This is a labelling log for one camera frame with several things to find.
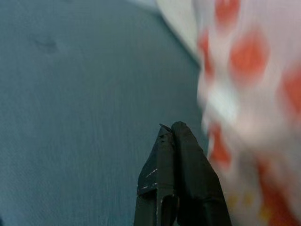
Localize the teal upholstered bed frame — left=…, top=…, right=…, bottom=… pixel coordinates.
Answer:
left=0, top=0, right=212, bottom=226

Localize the pink patterned pillow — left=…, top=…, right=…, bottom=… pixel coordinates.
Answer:
left=155, top=0, right=301, bottom=226

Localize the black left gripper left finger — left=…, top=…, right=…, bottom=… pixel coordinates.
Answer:
left=133, top=123, right=179, bottom=226

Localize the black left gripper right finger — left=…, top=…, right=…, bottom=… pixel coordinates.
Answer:
left=171, top=121, right=233, bottom=226

